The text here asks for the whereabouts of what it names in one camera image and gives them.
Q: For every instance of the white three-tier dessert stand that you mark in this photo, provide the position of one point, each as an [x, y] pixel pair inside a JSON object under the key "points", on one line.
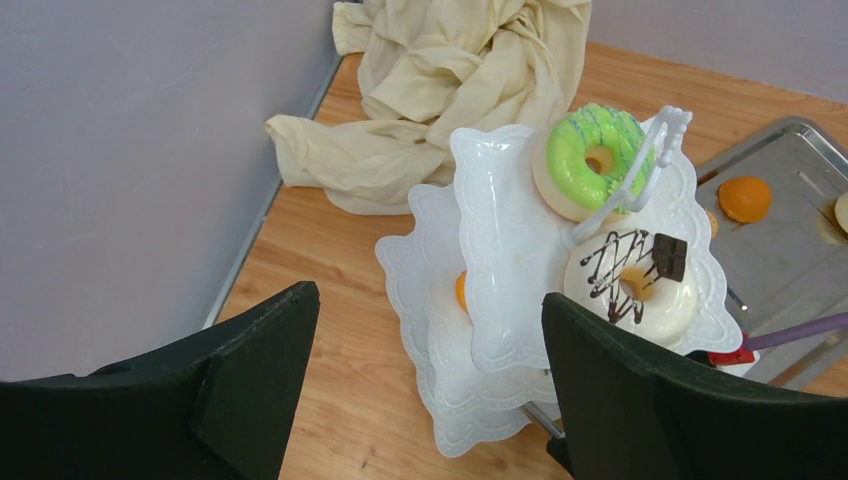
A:
{"points": [[475, 370]]}

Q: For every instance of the green frosted donut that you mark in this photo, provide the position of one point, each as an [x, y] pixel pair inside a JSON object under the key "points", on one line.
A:
{"points": [[583, 158]]}

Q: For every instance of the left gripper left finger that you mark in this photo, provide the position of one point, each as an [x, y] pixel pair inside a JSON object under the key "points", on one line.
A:
{"points": [[218, 404]]}

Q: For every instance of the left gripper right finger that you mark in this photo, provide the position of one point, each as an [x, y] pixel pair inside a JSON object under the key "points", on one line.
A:
{"points": [[634, 410]]}

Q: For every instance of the orange fish pastry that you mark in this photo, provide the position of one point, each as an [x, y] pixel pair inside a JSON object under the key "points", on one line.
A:
{"points": [[460, 291]]}

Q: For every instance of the white chocolate donut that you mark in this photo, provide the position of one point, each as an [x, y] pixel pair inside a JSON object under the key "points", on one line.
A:
{"points": [[616, 275]]}

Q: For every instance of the orange round cake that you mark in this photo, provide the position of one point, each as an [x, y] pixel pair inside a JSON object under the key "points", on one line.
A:
{"points": [[745, 199]]}

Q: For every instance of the small orange cookie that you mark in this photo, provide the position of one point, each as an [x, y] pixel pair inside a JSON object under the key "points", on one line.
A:
{"points": [[714, 226]]}

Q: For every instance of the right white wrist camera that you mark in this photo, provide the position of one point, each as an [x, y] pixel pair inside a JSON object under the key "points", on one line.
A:
{"points": [[737, 363]]}

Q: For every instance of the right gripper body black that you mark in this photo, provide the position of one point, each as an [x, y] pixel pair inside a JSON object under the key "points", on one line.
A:
{"points": [[557, 448]]}

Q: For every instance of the stainless steel tray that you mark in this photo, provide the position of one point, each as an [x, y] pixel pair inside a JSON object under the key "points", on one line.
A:
{"points": [[791, 267]]}

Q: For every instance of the beige crumpled cloth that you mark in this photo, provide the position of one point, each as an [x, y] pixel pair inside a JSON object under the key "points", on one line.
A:
{"points": [[428, 68]]}

